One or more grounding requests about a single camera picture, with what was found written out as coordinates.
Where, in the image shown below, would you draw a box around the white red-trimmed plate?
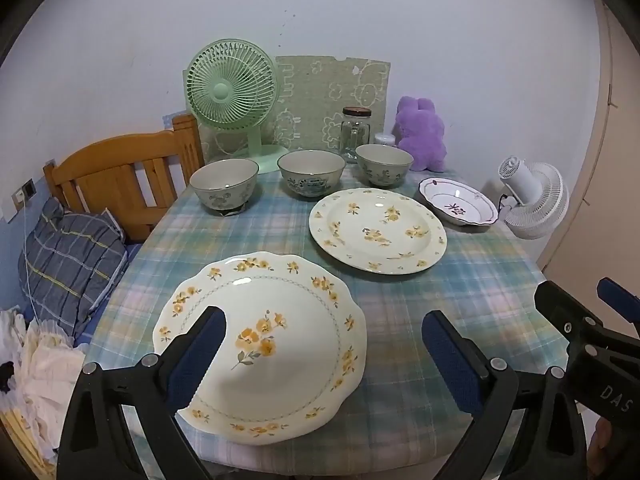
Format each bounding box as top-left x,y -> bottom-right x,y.
419,177 -> 499,228

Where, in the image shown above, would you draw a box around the round yellow floral plate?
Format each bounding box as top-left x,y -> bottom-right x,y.
308,188 -> 447,275

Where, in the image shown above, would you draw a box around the scalloped yellow floral plate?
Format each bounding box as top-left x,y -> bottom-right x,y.
152,252 -> 367,445

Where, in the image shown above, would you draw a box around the green floral bowl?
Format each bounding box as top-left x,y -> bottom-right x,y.
356,144 -> 413,188
189,158 -> 259,214
277,150 -> 346,198

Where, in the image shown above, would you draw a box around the pile of white clothes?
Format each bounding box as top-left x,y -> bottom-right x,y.
1,309 -> 85,479

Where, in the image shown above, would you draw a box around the white floor fan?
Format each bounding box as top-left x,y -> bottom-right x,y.
498,156 -> 570,240

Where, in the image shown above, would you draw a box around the blue plaid pillow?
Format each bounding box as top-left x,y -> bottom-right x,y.
17,197 -> 128,339

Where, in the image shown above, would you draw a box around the purple plush toy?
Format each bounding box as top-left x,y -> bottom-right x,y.
394,96 -> 447,172

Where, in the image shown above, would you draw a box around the cotton swab container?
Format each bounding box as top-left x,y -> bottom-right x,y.
374,132 -> 396,146

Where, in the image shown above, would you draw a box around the wooden bed headboard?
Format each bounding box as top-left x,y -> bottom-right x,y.
43,114 -> 204,243

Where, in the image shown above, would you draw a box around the glass jar with lid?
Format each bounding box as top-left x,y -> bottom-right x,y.
338,106 -> 372,164

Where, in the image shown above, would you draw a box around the green sheep pattern mat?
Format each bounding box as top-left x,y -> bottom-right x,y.
196,53 -> 390,162

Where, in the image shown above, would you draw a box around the green desk fan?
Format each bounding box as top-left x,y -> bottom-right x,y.
182,38 -> 288,174

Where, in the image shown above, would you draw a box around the wall power socket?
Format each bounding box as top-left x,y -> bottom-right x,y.
12,179 -> 37,208

